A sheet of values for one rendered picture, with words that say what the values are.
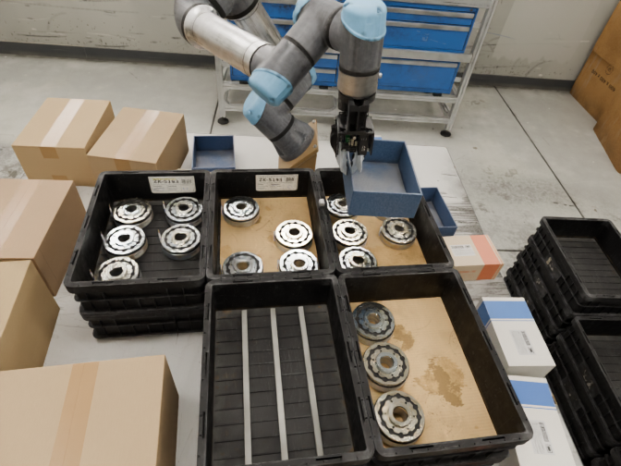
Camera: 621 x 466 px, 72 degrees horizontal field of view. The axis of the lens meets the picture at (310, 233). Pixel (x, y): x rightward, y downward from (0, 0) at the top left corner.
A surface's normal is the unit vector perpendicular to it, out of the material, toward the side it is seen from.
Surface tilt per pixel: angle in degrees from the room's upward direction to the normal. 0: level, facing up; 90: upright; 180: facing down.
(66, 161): 90
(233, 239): 0
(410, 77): 90
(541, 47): 90
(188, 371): 0
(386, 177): 1
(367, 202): 90
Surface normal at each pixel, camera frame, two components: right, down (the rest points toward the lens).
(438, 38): 0.03, 0.72
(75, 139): 0.08, -0.69
